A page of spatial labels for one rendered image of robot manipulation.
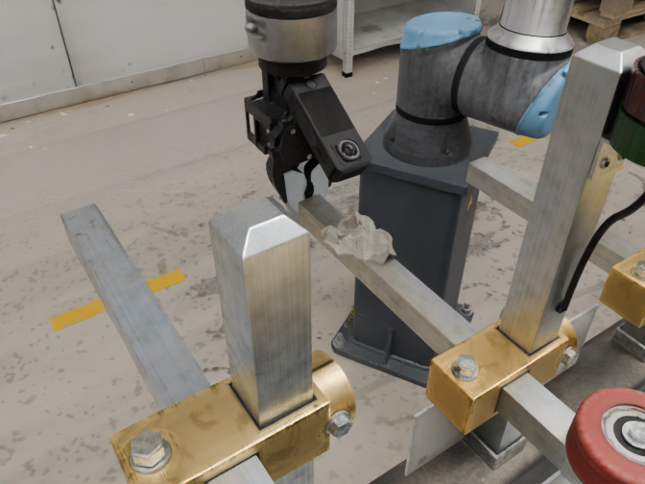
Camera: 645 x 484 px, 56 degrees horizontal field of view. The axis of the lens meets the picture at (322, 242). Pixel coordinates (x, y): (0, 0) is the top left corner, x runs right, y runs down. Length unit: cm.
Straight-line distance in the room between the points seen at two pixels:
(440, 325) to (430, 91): 72
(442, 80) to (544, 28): 20
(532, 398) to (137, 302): 32
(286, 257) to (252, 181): 206
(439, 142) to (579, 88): 86
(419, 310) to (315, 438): 23
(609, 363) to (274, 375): 55
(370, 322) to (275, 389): 125
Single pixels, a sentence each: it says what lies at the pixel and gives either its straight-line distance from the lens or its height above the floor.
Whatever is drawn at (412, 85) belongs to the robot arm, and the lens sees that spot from 123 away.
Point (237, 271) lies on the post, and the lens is 27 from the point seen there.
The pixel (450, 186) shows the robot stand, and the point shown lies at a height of 59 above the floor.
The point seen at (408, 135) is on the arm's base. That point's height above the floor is 66.
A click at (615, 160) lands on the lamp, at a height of 105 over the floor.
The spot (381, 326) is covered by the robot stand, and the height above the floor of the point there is 12.
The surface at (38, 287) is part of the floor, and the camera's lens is 204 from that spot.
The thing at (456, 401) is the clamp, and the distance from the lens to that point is 52.
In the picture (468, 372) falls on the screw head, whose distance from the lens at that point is 51.
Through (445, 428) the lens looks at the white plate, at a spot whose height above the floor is 75.
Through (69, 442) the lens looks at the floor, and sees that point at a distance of 161.
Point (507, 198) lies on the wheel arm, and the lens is 80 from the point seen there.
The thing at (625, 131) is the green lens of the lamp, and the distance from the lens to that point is 40.
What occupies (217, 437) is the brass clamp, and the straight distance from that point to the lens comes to 35.
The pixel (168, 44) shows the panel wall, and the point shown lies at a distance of 314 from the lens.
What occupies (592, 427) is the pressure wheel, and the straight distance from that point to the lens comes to 46.
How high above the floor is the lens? 126
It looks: 39 degrees down
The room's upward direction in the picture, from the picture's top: straight up
